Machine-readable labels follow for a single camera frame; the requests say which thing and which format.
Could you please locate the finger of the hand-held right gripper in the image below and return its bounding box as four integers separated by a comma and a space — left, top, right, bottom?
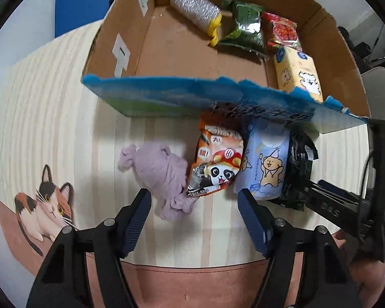
299, 184, 364, 232
317, 180, 372, 210

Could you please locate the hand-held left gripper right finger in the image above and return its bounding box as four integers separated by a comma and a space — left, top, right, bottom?
237, 189, 361, 308

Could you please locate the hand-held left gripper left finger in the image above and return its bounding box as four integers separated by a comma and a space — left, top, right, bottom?
26, 188, 153, 308

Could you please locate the black snack packet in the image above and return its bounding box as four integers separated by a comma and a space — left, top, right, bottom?
269, 128, 319, 213

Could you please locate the cardboard box with blue print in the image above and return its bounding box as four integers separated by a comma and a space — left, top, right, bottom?
81, 0, 372, 134

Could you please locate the person's right hand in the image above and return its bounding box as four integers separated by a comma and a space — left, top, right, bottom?
335, 231, 385, 300

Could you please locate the purple cloth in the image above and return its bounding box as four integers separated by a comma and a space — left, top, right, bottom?
118, 141, 197, 222

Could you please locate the light blue tissue pack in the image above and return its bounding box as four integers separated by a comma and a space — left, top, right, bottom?
234, 120, 291, 201

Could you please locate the orange panda snack packet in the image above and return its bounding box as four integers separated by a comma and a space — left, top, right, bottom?
186, 109, 246, 198

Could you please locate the grey chair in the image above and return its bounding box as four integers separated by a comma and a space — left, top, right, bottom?
360, 67, 385, 121

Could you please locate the yellow tissue pack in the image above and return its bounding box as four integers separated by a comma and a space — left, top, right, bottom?
273, 46, 324, 104

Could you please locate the cat printed table mat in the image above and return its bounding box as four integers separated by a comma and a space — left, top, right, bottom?
0, 22, 377, 278

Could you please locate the red snack packet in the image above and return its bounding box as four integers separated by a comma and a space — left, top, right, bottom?
261, 11, 302, 54

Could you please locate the green snack packet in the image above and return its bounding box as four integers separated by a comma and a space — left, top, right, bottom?
218, 0, 265, 56

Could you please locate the blue folder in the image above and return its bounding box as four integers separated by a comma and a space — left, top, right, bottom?
54, 0, 113, 38

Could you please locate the silver scrubber with yellow handle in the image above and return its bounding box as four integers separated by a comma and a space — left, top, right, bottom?
170, 0, 223, 47

